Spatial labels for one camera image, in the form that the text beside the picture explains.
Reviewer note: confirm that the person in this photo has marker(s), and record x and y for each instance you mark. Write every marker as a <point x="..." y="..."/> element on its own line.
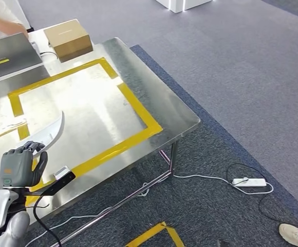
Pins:
<point x="0" y="10"/>
<point x="291" y="235"/>

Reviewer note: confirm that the yellow table tape rectangle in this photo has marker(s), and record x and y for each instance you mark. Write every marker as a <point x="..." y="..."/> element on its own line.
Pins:
<point x="0" y="135"/>
<point x="139" y="109"/>

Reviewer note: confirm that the white lit display plinth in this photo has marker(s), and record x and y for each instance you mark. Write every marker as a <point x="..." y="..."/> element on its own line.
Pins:
<point x="177" y="5"/>

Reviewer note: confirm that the white plastic panel part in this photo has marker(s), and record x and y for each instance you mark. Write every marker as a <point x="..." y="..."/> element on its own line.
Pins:
<point x="52" y="133"/>

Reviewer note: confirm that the white power strip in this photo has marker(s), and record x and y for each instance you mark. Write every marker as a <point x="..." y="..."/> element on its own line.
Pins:
<point x="251" y="182"/>

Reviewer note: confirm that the grey laptop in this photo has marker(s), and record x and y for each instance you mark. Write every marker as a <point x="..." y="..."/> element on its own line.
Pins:
<point x="10" y="54"/>

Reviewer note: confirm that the black left wrist camera bracket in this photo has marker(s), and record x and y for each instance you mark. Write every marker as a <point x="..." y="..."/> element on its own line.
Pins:
<point x="59" y="185"/>

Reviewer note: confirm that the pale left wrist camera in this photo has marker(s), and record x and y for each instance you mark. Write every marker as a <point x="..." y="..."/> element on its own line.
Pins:
<point x="61" y="173"/>

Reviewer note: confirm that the brown cardboard box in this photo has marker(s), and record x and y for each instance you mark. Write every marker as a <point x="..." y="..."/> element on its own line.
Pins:
<point x="66" y="37"/>

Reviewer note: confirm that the black right wrist camera bracket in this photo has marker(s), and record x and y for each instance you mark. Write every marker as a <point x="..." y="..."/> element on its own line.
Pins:
<point x="222" y="243"/>

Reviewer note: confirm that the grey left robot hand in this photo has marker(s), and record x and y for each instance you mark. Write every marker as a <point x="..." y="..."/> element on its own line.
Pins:
<point x="17" y="168"/>

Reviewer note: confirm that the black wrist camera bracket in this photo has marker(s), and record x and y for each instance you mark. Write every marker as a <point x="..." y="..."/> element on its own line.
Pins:
<point x="59" y="185"/>
<point x="222" y="243"/>

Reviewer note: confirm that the steel workbench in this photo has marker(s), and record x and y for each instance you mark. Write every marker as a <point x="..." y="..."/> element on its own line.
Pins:
<point x="149" y="95"/>

